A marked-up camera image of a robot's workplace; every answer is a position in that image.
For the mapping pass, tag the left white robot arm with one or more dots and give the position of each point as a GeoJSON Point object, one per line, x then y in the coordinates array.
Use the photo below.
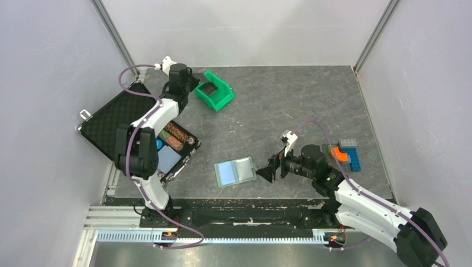
{"type": "Point", "coordinates": [136, 153]}

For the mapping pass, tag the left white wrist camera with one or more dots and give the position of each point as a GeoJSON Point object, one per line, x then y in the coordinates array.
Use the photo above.
{"type": "Point", "coordinates": [165, 65]}

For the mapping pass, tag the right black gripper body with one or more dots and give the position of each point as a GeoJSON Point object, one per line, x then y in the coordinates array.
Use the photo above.
{"type": "Point", "coordinates": [290, 163]}

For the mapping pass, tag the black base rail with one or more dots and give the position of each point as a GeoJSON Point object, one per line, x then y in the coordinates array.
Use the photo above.
{"type": "Point", "coordinates": [242, 218]}

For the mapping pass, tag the toy brick assembly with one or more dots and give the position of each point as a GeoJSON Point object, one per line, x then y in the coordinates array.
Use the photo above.
{"type": "Point", "coordinates": [345, 151]}

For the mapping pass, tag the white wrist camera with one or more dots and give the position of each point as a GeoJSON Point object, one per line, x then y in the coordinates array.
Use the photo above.
{"type": "Point", "coordinates": [289, 139]}
{"type": "Point", "coordinates": [165, 65]}

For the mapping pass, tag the black poker chip case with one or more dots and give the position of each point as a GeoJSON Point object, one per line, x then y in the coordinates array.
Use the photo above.
{"type": "Point", "coordinates": [175, 144]}

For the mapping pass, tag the green plastic bin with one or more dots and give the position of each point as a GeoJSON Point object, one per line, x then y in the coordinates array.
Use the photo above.
{"type": "Point", "coordinates": [221, 97]}

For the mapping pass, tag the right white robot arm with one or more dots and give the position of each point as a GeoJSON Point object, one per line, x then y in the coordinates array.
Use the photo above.
{"type": "Point", "coordinates": [414, 236]}

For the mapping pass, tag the white toothed cable strip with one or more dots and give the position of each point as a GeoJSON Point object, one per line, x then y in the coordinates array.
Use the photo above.
{"type": "Point", "coordinates": [154, 236]}

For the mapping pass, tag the green card holder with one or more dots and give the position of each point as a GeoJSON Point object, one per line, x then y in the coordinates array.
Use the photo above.
{"type": "Point", "coordinates": [235, 172]}

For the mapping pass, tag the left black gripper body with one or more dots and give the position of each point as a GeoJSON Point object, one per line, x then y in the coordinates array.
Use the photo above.
{"type": "Point", "coordinates": [192, 82]}

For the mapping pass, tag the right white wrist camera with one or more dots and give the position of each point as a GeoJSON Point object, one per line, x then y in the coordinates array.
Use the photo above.
{"type": "Point", "coordinates": [289, 139]}

